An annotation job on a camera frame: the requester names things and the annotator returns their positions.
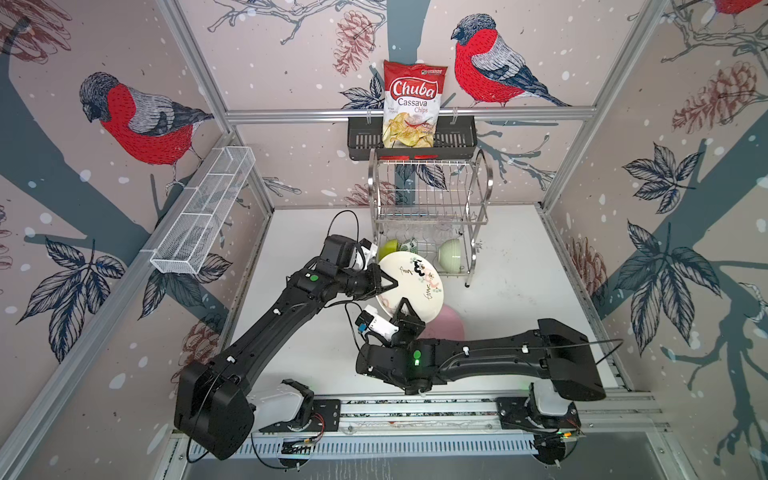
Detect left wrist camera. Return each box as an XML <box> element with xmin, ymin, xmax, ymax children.
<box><xmin>351</xmin><ymin>238</ymin><xmax>378</xmax><ymax>271</ymax></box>

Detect leaf pattern bowl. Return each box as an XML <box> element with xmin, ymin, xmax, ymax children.
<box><xmin>399</xmin><ymin>238</ymin><xmax>419</xmax><ymax>253</ymax></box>

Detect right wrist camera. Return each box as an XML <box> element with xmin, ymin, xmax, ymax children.
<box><xmin>355</xmin><ymin>306</ymin><xmax>399</xmax><ymax>343</ymax></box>

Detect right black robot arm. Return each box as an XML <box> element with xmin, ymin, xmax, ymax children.
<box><xmin>355</xmin><ymin>299</ymin><xmax>606</xmax><ymax>402</ymax></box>

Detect red Chuba chips bag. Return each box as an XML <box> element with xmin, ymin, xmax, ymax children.
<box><xmin>382</xmin><ymin>61</ymin><xmax>447</xmax><ymax>148</ymax></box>

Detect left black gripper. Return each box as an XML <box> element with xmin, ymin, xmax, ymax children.
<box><xmin>337</xmin><ymin>263</ymin><xmax>400</xmax><ymax>299</ymax></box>

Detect pink plate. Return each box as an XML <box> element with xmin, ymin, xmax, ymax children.
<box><xmin>420</xmin><ymin>304</ymin><xmax>465</xmax><ymax>341</ymax></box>

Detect lime green bowl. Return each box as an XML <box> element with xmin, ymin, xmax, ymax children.
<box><xmin>378</xmin><ymin>239</ymin><xmax>400</xmax><ymax>260</ymax></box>

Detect steel two-tier dish rack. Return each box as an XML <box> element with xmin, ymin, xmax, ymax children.
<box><xmin>367</xmin><ymin>149</ymin><xmax>494</xmax><ymax>287</ymax></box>

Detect black wall basket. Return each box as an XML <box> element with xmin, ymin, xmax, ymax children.
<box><xmin>347</xmin><ymin>116</ymin><xmax>477</xmax><ymax>161</ymax></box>

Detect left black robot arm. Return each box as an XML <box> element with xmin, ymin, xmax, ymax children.
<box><xmin>173</xmin><ymin>234</ymin><xmax>397</xmax><ymax>460</ymax></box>

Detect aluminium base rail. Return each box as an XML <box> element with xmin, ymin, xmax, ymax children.
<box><xmin>173</xmin><ymin>392</ymin><xmax>667</xmax><ymax>436</ymax></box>

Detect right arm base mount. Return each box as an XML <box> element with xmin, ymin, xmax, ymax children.
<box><xmin>495</xmin><ymin>396</ymin><xmax>581</xmax><ymax>433</ymax></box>

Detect pale green bowl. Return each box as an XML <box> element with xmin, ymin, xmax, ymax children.
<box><xmin>438</xmin><ymin>238</ymin><xmax>463</xmax><ymax>274</ymax></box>

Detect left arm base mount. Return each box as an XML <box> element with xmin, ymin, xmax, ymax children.
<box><xmin>257</xmin><ymin>399</ymin><xmax>341</xmax><ymax>434</ymax></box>

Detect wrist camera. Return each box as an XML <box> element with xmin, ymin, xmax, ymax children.
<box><xmin>351</xmin><ymin>238</ymin><xmax>378</xmax><ymax>271</ymax></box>
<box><xmin>355</xmin><ymin>306</ymin><xmax>399</xmax><ymax>343</ymax></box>

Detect white painted ceramic plate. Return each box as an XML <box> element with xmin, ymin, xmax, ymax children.
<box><xmin>377</xmin><ymin>251</ymin><xmax>444</xmax><ymax>323</ymax></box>

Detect white wire mesh shelf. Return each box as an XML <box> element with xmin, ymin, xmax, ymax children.
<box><xmin>150</xmin><ymin>146</ymin><xmax>255</xmax><ymax>275</ymax></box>

